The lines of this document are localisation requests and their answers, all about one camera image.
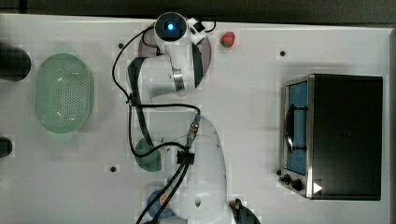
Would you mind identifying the orange slice toy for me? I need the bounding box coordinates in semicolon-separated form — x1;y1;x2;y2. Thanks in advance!
161;194;167;203

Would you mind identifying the red strawberry near oven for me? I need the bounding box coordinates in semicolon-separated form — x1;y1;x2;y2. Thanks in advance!
229;201;236;208

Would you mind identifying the red strawberry near plate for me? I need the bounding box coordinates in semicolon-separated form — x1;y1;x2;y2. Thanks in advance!
220;32;235;48

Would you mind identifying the green metal cup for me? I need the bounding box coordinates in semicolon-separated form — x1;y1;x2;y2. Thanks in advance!
134;138;162;172

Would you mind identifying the blue bowl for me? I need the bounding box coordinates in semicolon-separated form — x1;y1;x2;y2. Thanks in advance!
147;188;176;219

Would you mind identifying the black cylinder post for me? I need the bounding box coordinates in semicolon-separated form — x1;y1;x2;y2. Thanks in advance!
0;137;13;158
0;45;32;81

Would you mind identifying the black cylinder post upper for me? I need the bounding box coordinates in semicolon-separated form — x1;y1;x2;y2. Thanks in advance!
0;45;32;81

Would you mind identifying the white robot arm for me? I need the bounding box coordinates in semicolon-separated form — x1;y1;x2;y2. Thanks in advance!
127;12;234;224

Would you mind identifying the black toaster oven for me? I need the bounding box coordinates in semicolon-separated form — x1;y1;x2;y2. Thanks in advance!
276;74;384;201

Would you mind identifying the green perforated colander basket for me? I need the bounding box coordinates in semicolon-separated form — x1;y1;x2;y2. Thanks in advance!
35;53;92;133

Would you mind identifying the black cylinder post lower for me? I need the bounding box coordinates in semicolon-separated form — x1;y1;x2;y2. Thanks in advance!
0;137;13;158

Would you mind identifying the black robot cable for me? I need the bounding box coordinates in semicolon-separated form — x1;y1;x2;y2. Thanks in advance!
111;21;218;224

